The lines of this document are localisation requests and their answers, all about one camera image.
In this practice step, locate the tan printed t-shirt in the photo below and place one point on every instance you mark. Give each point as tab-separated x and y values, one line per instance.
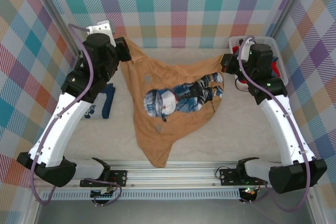
147	129

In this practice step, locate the white plastic laundry basket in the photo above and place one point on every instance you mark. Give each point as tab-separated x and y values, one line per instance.
281	64

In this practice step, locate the folded blue and white t-shirt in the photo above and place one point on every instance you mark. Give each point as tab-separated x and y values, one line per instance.
105	103

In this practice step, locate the small circuit board with led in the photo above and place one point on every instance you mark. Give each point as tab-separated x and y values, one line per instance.
249	192

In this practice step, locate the grey metal panel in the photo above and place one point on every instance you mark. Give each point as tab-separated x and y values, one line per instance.
170	213

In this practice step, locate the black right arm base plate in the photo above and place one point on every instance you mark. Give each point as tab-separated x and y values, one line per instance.
228	176

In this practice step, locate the aluminium mounting rail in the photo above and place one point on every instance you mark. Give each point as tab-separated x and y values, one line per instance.
170	174

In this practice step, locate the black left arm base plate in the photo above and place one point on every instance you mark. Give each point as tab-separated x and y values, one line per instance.
120	176

